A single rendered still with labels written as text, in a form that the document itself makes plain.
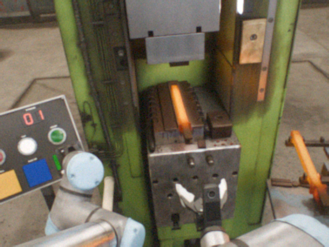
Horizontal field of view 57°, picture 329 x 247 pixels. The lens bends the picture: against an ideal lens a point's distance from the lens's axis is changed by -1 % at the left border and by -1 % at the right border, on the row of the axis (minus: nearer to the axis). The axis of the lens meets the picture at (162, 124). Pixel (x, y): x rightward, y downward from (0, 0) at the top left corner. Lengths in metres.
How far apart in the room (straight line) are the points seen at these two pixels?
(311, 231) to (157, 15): 0.77
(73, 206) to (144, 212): 1.08
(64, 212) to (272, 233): 0.41
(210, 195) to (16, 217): 1.86
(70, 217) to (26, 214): 1.80
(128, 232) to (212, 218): 0.31
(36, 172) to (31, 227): 1.29
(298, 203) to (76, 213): 0.99
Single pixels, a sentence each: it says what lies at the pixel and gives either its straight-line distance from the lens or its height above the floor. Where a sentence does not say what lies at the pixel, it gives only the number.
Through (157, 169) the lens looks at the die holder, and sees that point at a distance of 1.25.
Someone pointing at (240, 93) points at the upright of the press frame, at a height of 1.04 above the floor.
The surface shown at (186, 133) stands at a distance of 1.14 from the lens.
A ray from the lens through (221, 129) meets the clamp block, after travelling 1.25.
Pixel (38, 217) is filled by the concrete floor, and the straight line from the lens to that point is 2.40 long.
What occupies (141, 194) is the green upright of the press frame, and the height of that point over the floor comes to 0.49.
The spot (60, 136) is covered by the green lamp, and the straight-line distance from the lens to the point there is 1.10.
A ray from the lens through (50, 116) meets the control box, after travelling 1.10.
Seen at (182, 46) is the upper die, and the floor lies 1.33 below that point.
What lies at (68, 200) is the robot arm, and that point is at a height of 1.20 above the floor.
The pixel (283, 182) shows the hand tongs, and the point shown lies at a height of 0.68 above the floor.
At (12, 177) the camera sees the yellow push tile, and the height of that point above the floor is 1.02.
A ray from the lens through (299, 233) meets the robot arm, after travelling 0.49.
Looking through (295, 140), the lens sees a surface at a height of 0.94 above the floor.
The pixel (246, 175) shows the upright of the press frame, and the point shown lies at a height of 0.55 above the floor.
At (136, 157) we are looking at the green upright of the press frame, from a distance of 1.47.
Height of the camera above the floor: 1.68
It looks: 34 degrees down
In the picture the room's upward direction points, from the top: 4 degrees counter-clockwise
